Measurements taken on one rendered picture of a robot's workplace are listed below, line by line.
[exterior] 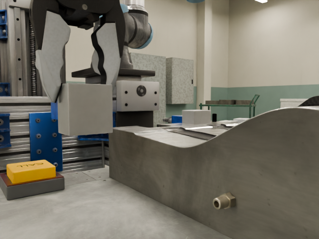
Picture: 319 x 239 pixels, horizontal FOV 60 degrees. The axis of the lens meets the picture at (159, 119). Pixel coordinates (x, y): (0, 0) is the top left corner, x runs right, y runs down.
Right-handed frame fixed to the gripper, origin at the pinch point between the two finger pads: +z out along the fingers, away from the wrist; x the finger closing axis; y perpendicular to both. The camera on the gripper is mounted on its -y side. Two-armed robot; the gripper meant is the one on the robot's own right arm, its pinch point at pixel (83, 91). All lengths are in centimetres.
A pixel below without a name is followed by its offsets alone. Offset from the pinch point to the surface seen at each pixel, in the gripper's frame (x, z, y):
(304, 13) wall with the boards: -721, -218, 329
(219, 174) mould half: -10.1, 8.6, -11.3
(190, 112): -26.8, 3.6, 10.9
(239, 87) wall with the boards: -714, -36, 519
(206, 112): -30.4, 3.6, 10.0
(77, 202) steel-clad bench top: -1.2, 15.0, 5.8
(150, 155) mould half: -10.1, 8.8, 1.2
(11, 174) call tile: 5.4, 12.0, 14.8
